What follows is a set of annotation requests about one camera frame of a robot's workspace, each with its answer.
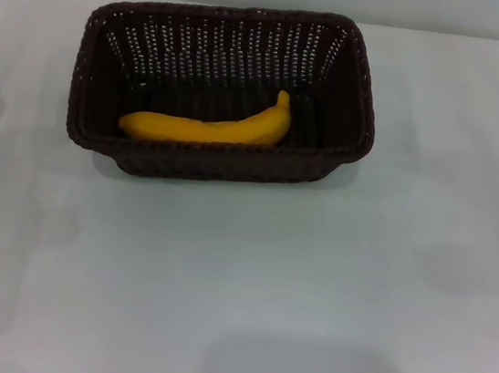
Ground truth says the yellow banana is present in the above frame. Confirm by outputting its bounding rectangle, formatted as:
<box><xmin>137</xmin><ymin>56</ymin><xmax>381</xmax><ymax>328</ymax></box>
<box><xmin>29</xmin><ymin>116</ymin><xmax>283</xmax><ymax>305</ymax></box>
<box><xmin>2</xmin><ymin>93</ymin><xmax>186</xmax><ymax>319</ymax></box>
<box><xmin>115</xmin><ymin>69</ymin><xmax>297</xmax><ymax>160</ymax></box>

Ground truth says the dark brown woven basket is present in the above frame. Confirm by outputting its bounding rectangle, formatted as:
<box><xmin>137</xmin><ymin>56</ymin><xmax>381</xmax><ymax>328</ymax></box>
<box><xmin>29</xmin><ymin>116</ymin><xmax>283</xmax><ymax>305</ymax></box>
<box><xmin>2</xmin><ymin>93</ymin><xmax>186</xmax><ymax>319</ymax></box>
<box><xmin>59</xmin><ymin>0</ymin><xmax>391</xmax><ymax>208</ymax></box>

